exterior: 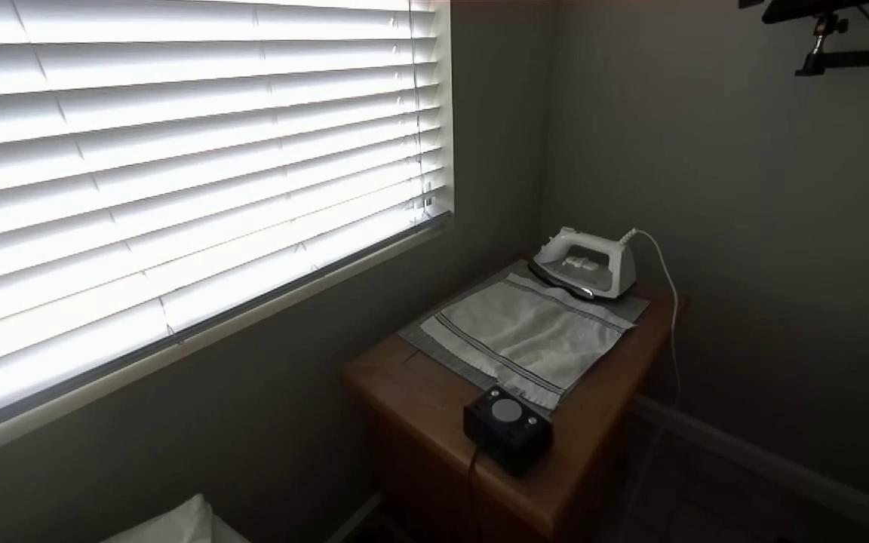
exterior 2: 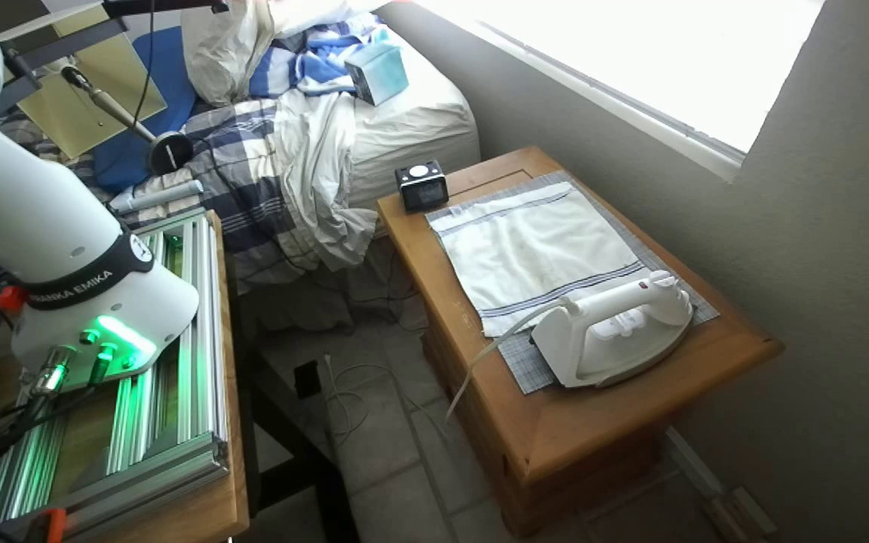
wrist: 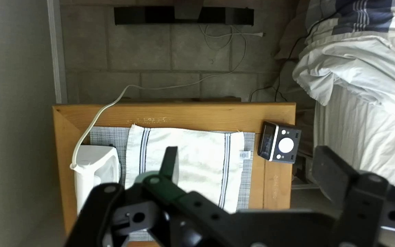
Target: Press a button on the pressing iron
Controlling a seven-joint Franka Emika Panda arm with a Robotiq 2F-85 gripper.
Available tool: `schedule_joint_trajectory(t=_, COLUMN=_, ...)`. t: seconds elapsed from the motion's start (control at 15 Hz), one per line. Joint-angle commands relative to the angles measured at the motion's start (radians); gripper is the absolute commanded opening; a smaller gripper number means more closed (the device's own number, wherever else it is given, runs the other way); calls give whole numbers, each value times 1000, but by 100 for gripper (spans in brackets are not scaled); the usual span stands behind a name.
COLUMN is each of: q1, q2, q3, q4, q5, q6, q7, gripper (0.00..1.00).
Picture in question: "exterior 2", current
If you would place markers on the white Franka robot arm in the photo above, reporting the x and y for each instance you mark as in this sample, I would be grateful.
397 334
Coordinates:
23 199

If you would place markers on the white pressing iron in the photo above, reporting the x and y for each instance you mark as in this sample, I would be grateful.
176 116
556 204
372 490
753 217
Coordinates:
605 335

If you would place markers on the black round device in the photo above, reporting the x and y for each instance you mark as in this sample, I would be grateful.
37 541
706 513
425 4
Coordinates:
421 189

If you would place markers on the white grey-striped towel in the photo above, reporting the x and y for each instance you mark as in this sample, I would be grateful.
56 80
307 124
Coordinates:
525 252

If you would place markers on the white bed mattress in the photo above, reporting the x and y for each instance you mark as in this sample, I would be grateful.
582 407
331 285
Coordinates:
424 132

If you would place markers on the crumpled white sheet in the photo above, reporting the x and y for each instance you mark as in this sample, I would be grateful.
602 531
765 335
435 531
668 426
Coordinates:
325 171

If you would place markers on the teal tissue box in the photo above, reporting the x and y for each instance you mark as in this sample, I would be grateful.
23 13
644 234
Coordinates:
379 71

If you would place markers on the blue plaid blanket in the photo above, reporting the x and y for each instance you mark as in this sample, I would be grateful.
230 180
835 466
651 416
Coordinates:
241 183

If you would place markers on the wooden nightstand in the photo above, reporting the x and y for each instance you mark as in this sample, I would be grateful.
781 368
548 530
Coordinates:
573 442

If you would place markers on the white window sill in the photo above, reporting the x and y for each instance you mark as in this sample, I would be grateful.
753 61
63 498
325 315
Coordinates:
596 85

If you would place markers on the black round-base stand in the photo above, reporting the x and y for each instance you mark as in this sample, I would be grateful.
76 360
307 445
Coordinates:
168 153

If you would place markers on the white window blinds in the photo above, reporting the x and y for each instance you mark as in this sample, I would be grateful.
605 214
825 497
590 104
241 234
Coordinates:
655 61

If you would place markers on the white pillow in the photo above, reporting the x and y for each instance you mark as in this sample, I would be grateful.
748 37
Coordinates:
226 39

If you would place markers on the olive yellow board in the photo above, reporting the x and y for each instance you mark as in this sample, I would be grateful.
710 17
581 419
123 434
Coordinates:
72 111

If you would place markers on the orange clamp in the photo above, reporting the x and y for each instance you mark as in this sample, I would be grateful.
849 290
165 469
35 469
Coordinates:
50 526

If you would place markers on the black metal frame table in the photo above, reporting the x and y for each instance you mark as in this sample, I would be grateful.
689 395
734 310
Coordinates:
285 402

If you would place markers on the aluminium rail frame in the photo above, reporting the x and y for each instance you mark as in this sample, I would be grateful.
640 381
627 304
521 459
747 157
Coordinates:
195 334

